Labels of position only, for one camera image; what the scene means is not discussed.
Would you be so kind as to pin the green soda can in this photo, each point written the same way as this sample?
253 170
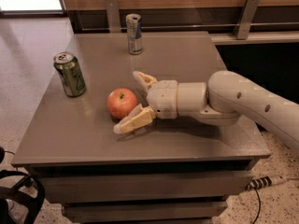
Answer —
68 68

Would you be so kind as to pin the grey upper drawer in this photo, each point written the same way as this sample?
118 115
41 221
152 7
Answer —
114 188

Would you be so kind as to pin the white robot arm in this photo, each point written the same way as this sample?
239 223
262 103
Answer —
219 102

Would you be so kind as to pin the left metal bracket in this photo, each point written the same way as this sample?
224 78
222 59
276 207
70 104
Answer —
113 16

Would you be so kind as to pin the red yellow apple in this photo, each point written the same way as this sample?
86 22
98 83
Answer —
121 102

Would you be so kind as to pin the right metal bracket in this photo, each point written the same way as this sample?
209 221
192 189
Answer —
242 28

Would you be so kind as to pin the horizontal metal rail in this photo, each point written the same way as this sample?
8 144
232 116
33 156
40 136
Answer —
224 28

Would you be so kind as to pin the grey lower drawer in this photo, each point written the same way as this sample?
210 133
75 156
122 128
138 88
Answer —
143 212

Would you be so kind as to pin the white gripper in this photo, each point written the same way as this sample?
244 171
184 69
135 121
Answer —
163 98

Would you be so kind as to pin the black white striped cable plug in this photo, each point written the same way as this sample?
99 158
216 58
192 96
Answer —
266 181

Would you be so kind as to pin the grey drawer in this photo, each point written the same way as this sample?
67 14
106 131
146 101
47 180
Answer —
114 188
143 212

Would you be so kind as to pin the silver blue redbull can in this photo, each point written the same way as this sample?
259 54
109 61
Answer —
134 35

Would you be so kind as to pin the metal bracket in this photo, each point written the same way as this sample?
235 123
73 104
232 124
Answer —
242 28
113 16

